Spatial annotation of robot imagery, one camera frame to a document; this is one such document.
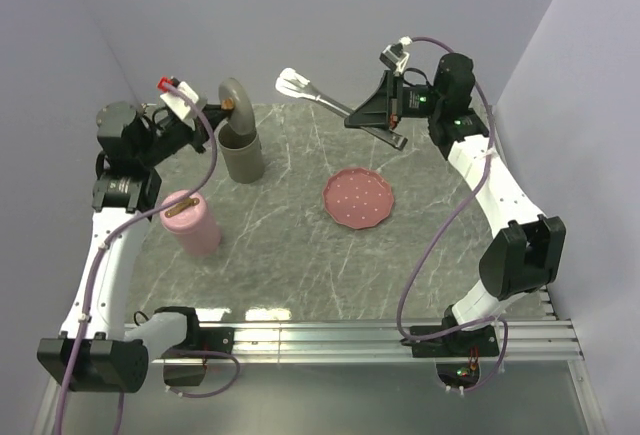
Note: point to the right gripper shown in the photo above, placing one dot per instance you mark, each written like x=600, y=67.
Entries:
x=382, y=112

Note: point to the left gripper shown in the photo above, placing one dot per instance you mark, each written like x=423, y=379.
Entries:
x=197, y=132

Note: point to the grey round lid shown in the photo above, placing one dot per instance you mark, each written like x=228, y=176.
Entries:
x=233, y=96

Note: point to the grey cylindrical container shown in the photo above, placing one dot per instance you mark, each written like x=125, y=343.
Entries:
x=242, y=155

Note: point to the pink round lid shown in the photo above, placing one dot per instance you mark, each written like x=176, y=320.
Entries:
x=181, y=211

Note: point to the metal tongs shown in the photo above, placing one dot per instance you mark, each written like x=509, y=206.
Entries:
x=291, y=84

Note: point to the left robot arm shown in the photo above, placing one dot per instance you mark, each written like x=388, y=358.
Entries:
x=93, y=351

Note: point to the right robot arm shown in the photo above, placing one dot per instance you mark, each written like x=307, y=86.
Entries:
x=525, y=252

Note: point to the pink polka dot plate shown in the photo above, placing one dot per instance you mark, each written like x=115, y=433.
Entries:
x=358, y=198

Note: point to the pink cylindrical container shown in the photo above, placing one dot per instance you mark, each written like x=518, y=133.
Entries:
x=196, y=231

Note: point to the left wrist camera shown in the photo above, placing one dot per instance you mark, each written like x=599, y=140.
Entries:
x=180, y=98

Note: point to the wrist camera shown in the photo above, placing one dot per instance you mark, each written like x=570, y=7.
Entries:
x=395, y=57
x=180, y=98

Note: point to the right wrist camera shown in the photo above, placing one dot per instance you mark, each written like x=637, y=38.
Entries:
x=395, y=57

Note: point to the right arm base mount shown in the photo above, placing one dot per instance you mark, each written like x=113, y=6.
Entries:
x=458, y=355

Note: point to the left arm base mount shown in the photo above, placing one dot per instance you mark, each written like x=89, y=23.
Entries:
x=187, y=366

